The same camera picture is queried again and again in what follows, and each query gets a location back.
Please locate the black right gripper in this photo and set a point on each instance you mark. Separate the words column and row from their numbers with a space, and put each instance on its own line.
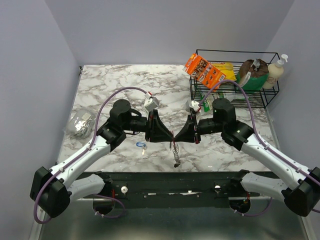
column 187, row 134

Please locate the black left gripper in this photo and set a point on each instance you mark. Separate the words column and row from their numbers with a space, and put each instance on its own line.
column 155, row 130

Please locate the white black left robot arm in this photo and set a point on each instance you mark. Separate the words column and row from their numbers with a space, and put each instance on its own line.
column 53, row 189

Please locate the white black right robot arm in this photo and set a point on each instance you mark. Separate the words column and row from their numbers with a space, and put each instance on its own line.
column 297, row 185

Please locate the blue tag small key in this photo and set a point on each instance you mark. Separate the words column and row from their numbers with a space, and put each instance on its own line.
column 143, row 146

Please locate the green white snack packet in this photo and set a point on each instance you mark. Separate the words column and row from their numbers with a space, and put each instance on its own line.
column 207, row 104

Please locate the orange snack box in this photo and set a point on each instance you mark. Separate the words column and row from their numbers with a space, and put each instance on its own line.
column 203, row 71

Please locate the yellow chips bag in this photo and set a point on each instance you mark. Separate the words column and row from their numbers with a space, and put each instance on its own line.
column 226, row 68

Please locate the clear bag of foil items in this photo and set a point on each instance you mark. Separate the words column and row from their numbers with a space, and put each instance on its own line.
column 81, row 125

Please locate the green brown coffee bag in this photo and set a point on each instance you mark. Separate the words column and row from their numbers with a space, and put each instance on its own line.
column 252, row 75

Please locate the white pump lotion bottle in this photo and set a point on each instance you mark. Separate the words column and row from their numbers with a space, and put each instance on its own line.
column 275, row 71

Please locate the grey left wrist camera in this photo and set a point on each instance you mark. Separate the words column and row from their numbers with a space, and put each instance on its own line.
column 150, row 104

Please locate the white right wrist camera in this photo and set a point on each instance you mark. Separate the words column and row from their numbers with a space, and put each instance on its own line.
column 192, row 106

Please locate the black metal base rail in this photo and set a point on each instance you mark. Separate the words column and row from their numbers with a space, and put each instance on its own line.
column 163, row 190

